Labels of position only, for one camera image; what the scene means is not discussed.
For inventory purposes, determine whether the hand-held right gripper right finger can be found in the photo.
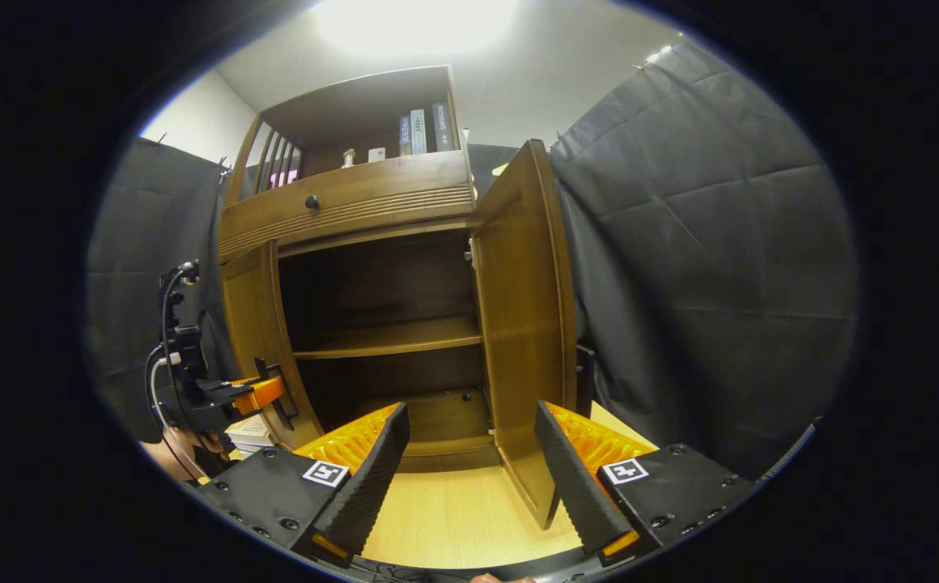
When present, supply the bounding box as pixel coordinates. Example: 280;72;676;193
534;401;755;566

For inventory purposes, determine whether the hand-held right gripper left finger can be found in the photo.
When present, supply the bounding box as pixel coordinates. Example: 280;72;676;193
194;402;410;561

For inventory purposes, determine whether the wooden double-door shoe cabinet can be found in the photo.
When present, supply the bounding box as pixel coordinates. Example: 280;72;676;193
219;65;503;474

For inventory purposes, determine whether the stack of books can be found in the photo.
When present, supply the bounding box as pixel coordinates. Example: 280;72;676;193
225;415;278;454

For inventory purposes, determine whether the black backdrop cloth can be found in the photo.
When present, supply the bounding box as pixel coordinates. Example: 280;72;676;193
85;40;859;480

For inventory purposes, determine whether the large ceiling light panel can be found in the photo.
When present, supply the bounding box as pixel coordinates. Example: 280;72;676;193
314;0;519;56

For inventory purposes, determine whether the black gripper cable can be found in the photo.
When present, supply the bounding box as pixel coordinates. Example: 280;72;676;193
144;261;203;483

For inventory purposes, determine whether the grey corrugated cable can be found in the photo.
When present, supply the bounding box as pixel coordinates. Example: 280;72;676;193
757;415;828;487

